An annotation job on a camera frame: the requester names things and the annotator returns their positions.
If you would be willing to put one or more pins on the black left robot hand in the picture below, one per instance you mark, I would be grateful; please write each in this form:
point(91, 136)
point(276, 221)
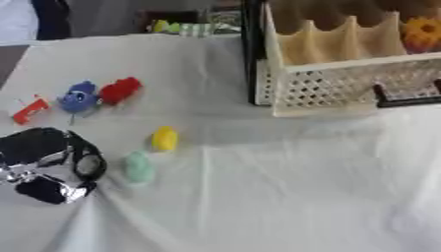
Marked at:
point(34, 147)

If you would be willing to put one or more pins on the pale compartment drawer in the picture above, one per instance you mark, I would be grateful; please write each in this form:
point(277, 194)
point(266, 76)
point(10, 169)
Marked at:
point(333, 65)

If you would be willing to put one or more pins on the orange rectangular block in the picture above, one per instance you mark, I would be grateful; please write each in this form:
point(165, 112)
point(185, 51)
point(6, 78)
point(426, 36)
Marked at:
point(31, 111)

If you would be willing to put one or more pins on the blue soft toy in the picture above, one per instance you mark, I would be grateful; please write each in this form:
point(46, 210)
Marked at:
point(78, 97)

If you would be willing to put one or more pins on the red soft toy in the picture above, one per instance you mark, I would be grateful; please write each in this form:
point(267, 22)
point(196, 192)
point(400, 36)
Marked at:
point(119, 90)

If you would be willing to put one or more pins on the mint green toy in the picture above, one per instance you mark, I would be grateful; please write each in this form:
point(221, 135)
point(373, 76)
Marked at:
point(139, 167)

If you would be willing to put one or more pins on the person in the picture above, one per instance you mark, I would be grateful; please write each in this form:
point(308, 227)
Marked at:
point(34, 18)

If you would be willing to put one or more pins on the yellow green toy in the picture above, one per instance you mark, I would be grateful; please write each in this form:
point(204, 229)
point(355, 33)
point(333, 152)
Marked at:
point(163, 26)

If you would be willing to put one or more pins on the green white striped cloth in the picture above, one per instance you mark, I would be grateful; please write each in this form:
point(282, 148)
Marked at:
point(207, 29)

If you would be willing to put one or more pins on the orange flower soft toy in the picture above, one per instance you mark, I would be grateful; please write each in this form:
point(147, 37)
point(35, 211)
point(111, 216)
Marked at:
point(422, 34)

